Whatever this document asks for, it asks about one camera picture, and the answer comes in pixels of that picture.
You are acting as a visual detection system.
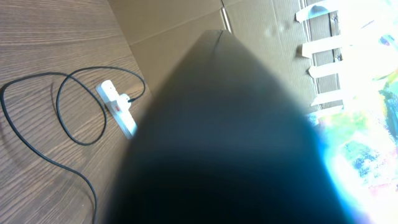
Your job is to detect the white charger adapter plug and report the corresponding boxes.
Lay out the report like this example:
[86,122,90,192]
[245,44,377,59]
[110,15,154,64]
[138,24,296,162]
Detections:
[114,94,131,111]

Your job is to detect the brown cardboard backdrop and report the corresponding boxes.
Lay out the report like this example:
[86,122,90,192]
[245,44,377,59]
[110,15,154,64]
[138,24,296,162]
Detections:
[110,0,341,111]

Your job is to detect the Galaxy smartphone blue screen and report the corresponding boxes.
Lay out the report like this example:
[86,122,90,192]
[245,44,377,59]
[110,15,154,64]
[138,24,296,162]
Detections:
[296,1,397,223]

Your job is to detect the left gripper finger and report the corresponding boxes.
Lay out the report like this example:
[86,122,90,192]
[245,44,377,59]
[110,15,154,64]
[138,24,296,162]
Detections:
[105,40,348,223]

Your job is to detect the white power strip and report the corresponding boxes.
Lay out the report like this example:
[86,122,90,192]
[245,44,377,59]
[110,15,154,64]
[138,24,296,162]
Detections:
[96,80,137,139]

